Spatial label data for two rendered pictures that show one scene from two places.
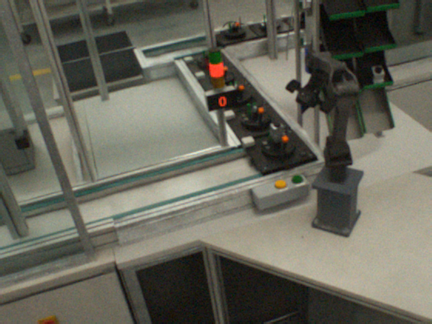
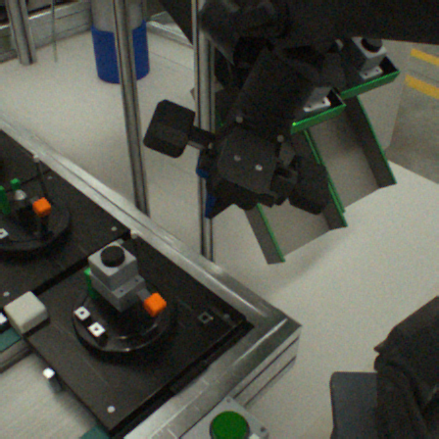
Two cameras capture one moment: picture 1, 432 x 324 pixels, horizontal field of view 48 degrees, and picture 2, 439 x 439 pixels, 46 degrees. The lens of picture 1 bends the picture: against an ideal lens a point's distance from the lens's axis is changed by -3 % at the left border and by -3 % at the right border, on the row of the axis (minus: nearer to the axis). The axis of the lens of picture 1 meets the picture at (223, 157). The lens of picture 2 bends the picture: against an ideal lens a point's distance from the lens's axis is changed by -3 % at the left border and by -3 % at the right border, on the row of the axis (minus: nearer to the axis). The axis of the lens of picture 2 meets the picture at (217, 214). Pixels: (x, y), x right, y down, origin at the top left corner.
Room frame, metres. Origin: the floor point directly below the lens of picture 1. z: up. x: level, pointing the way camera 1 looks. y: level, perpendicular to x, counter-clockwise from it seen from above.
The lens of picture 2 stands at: (1.26, -0.10, 1.55)
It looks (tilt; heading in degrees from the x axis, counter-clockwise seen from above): 41 degrees down; 329
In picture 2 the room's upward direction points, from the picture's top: straight up
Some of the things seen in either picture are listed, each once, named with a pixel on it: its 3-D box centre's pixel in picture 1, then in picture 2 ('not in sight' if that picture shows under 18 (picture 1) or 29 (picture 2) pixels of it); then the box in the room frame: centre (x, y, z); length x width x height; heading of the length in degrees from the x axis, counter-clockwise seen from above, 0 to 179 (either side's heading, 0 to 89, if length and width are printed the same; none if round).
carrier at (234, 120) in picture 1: (254, 113); (24, 210); (1.97, -0.17, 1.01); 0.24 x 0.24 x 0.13; 14
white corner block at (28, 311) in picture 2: (248, 143); (27, 316); (1.79, -0.11, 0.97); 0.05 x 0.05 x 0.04; 14
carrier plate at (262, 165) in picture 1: (278, 150); (124, 320); (1.72, -0.23, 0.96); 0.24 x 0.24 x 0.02; 14
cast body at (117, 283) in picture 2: (276, 129); (111, 268); (1.73, -0.23, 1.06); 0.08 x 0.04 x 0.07; 14
